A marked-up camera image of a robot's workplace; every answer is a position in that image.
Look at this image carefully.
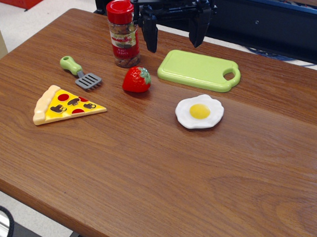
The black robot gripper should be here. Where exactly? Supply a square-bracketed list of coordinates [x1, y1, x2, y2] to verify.
[131, 0, 215, 53]

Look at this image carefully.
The green handled grey toy spatula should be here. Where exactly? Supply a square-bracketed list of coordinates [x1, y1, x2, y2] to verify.
[60, 56, 102, 90]

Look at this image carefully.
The green plastic cutting board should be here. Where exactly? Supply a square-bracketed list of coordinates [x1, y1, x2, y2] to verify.
[157, 50, 241, 93]

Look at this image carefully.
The red lidded spice jar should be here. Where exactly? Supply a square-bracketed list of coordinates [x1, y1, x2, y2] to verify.
[106, 0, 140, 68]

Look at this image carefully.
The red toy strawberry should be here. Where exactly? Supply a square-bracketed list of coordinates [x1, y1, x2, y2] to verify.
[122, 66, 151, 93]

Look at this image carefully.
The toy fried egg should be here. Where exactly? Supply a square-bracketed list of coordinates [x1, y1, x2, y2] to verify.
[175, 95, 224, 129]

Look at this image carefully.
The toy pizza slice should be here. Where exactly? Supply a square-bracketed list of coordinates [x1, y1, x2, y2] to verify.
[33, 85, 107, 125]

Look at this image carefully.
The red box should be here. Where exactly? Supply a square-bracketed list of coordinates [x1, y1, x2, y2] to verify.
[0, 0, 43, 10]

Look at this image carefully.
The black metal frame rail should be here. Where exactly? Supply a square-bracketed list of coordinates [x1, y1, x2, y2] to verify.
[93, 0, 317, 74]

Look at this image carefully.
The black braided cable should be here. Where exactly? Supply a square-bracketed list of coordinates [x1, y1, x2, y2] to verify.
[0, 203, 16, 237]

